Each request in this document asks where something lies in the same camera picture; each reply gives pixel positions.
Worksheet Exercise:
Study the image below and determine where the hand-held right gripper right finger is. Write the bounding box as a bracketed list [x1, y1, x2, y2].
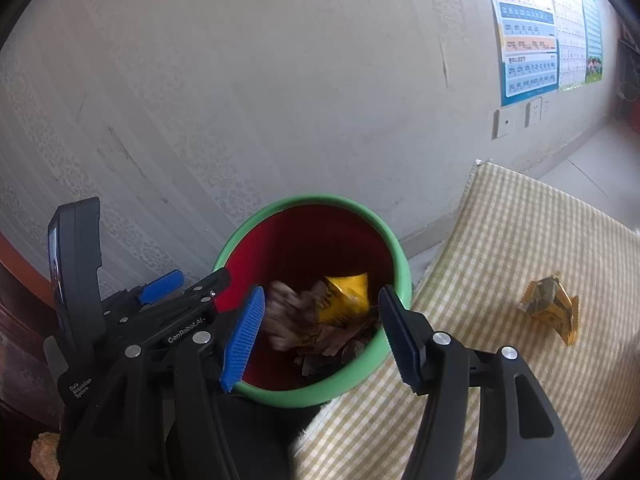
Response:
[377, 285, 583, 480]

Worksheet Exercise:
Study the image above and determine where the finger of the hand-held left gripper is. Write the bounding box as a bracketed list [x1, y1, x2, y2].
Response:
[102, 269, 185, 311]
[102, 267, 233, 348]

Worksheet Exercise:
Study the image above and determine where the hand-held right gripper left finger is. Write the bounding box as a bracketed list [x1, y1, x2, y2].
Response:
[57, 285, 266, 480]

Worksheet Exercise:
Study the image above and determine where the paper ball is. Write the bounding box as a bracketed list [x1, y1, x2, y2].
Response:
[262, 280, 321, 353]

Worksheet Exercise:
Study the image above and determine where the brown yellow snack wrapper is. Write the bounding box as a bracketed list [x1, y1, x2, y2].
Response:
[292, 310, 381, 376]

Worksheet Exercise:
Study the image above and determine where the green and red bin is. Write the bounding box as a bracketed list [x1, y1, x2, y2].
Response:
[211, 194, 413, 408]

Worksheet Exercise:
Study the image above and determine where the person's left forearm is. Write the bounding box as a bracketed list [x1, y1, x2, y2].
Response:
[30, 430, 63, 480]

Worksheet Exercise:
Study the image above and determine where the dark wooden furniture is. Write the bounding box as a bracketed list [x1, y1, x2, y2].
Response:
[0, 240, 66, 411]

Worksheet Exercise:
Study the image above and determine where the gold snack wrapper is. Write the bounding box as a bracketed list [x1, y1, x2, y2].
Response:
[518, 272, 581, 347]

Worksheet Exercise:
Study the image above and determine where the white wall plate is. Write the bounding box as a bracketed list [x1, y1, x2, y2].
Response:
[492, 106, 521, 140]

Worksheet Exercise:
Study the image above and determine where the blue letter wall poster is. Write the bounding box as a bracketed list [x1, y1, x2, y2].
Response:
[482, 0, 560, 107]

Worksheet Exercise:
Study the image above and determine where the white chart wall poster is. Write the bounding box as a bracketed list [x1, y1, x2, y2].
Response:
[545, 0, 588, 92]

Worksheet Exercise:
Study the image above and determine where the green chart wall poster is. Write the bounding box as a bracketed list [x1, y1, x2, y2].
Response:
[575, 0, 606, 85]

